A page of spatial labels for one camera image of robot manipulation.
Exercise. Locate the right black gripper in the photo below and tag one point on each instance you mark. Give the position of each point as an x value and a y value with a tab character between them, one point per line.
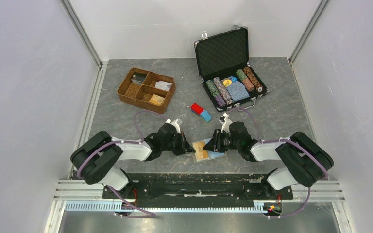
218	135

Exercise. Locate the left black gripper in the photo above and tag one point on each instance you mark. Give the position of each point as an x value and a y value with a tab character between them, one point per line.
189	148

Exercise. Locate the gold credit card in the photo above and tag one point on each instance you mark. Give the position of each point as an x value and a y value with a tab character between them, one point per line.
200	153

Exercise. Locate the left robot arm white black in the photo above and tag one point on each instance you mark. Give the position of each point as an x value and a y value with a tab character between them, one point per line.
95	159

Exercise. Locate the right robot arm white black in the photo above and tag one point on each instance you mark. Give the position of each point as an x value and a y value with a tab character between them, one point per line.
304	161

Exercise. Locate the blue playing card deck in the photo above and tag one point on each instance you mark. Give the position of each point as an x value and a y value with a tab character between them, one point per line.
237	91

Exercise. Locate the gold cards in basket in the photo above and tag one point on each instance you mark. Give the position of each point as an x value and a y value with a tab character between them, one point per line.
157	100

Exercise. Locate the silver VIP cards stack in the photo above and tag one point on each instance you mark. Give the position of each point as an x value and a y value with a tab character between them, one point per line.
161	87

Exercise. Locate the black cards in basket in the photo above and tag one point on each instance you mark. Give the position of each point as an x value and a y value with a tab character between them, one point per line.
138	78

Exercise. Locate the blue toy brick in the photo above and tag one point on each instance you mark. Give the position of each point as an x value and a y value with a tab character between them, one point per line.
205	116

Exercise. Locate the red toy brick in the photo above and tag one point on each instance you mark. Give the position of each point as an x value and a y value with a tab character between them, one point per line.
197	109

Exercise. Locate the purple poker chip row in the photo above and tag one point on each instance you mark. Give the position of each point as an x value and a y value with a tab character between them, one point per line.
223	91

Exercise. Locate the green poker chip row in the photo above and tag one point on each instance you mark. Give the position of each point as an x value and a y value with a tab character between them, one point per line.
215	93

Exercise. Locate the yellow dealer button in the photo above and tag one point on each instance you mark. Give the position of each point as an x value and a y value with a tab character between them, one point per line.
227	82

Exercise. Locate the brown wicker divided basket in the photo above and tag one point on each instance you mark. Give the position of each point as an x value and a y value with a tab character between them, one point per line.
139	95

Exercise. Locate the green pink chip row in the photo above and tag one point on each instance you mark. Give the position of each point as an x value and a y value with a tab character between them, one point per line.
245	80

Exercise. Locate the brown poker chip row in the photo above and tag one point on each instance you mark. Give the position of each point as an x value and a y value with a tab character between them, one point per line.
255	81

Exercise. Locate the black poker chip case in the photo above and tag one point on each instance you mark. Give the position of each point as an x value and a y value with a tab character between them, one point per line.
221	56

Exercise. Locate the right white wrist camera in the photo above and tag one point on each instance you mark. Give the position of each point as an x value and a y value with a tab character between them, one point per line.
225	122

